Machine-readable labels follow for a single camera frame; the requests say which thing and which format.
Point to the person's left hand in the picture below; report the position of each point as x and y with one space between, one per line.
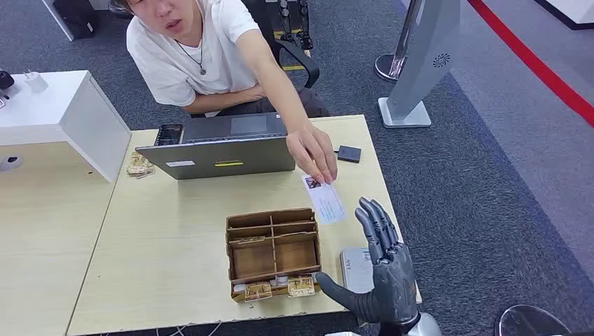
313 150

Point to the person's right hand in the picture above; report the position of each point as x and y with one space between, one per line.
257 92

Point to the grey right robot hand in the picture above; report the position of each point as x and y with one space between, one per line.
392 283

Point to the pale printed ID card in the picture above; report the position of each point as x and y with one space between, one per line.
328 204

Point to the person's left forearm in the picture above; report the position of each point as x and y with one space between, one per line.
285 97

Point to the person's right forearm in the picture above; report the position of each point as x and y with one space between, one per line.
218 101

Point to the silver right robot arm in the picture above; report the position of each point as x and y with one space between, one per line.
424 327

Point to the white card reader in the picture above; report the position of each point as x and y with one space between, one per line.
356 271

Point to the person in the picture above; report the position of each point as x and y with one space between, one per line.
185 60

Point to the wooden compartment card box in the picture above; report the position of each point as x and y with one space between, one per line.
274 255

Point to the stack of gold key cards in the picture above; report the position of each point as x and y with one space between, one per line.
139 166

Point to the small black hub box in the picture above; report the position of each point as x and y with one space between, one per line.
349 154

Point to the black office chair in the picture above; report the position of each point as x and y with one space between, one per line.
304 62

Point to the grey laptop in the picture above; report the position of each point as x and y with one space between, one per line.
222 160

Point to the black background robot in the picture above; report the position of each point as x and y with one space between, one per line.
292 23

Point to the black smartphone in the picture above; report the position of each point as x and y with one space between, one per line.
169 134

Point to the grey kiosk stand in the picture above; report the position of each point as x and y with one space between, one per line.
417 69

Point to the round dark chrome base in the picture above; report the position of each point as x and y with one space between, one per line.
529 322

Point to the black round stool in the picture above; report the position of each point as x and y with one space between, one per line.
118 8

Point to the black bag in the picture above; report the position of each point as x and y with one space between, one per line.
76 18

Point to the white desk riser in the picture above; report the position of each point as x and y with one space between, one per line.
51 106

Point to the white charger plug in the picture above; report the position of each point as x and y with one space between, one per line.
36 82

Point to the black device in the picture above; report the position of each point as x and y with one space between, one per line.
5 80

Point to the white round desk grommet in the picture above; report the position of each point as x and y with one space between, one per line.
10 163

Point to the white cabinet base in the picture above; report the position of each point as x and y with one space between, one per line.
571 11

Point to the chrome stanchion post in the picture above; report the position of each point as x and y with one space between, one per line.
394 65

